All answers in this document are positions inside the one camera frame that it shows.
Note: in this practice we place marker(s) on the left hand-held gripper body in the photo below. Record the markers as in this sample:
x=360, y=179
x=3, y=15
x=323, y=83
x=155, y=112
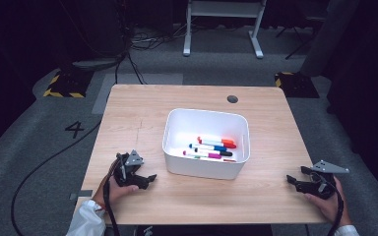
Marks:
x=126, y=170

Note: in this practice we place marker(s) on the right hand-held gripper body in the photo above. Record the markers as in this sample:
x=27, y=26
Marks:
x=323, y=188

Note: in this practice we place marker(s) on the white plastic bin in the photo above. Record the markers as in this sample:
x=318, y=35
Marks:
x=193, y=168

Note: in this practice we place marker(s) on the magenta marker pen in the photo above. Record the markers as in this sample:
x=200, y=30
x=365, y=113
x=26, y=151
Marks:
x=215, y=156

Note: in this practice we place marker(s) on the black marker pen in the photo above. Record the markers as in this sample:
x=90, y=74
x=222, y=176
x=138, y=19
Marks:
x=226, y=153

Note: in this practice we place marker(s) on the orange marker pen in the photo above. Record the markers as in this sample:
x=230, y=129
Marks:
x=228, y=142

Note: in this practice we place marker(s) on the person's left hand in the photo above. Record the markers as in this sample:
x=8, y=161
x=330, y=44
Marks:
x=121, y=190

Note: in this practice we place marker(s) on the person's right hand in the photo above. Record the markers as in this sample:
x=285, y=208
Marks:
x=331, y=209

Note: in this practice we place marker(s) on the grey tape piece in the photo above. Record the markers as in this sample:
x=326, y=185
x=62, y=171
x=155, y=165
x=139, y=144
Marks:
x=85, y=193

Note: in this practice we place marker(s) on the yellow black striped block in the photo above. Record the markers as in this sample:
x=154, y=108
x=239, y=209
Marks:
x=69, y=83
x=297, y=85

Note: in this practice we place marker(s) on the grey round table grommet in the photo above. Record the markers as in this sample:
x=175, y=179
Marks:
x=232, y=99

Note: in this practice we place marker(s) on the black tripod stand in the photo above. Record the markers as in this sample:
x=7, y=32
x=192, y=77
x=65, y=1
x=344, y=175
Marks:
x=298, y=45

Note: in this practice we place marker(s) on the grey curtain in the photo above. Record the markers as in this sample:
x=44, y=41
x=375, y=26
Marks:
x=328, y=32

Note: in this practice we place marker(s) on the white metal desk frame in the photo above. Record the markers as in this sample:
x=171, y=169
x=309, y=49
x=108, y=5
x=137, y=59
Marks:
x=223, y=9

